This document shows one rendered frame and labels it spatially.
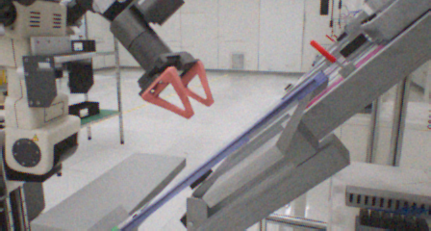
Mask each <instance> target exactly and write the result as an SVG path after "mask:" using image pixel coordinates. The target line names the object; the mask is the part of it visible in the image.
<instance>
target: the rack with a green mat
mask: <svg viewBox="0 0 431 231"><path fill-rule="evenodd" d="M94 53H95V54H96V57H98V56H106V55H113V54H114V55H115V75H116V84H117V106H118V110H103V109H99V110H100V114H97V115H93V116H89V117H87V118H83V119H81V128H85V127H87V134H88V140H91V133H90V126H91V124H95V123H97V122H101V121H103V120H106V119H108V118H111V117H113V116H119V135H120V144H124V135H123V113H122V104H121V83H120V72H119V52H118V41H117V38H116V37H115V36H114V51H98V50H96V52H94ZM4 72H5V76H6V86H7V89H8V68H7V67H5V66H4Z"/></svg>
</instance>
